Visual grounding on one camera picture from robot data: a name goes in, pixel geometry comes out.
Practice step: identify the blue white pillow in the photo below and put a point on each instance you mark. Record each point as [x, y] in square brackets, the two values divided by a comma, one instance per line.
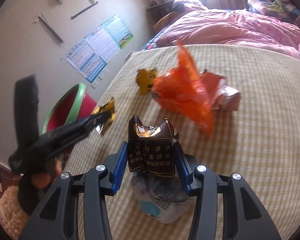
[279, 9]

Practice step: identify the blue checked bed sheet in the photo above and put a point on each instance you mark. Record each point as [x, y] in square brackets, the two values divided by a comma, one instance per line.
[152, 44]

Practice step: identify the yellow brown wrapper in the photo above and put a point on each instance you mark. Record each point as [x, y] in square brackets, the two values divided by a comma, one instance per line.
[145, 79]

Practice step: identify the black wall stick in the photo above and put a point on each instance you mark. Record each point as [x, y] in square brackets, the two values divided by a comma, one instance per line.
[39, 18]

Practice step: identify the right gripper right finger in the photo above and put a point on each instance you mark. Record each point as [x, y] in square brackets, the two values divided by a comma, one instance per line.
[244, 215]

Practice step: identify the orange plastic bag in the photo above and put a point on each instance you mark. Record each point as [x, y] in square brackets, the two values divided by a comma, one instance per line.
[184, 90]

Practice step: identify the dark side table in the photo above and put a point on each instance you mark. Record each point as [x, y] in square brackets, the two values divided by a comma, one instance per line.
[160, 10]

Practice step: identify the purple snack bag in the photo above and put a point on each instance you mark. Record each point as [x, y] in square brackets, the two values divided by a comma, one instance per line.
[225, 97]

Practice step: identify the white crumpled wrapper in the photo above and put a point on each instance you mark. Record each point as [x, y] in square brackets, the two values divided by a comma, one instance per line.
[165, 201]

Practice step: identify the pink quilt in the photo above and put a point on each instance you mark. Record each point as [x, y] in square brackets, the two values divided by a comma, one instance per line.
[238, 28]

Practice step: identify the wall chart posters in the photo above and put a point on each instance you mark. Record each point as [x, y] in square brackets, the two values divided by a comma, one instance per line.
[94, 51]

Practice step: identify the black wall rail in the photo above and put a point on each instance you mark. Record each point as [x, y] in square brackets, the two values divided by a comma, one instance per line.
[92, 4]

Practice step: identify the red bin with green rim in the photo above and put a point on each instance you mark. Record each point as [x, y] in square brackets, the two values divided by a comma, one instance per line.
[75, 104]

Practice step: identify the dark brown cigarette pack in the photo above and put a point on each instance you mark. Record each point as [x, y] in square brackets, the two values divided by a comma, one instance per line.
[150, 148]

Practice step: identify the person's left hand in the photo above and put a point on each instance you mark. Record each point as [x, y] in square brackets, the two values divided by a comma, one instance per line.
[42, 180]

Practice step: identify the checked yellow bed mat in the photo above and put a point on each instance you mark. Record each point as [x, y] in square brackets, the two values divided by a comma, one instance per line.
[261, 140]

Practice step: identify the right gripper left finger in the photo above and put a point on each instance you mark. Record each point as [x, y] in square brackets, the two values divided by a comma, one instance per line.
[56, 215]

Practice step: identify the gold foil wrapper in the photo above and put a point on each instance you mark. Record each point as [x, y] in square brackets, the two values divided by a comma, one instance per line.
[107, 113]

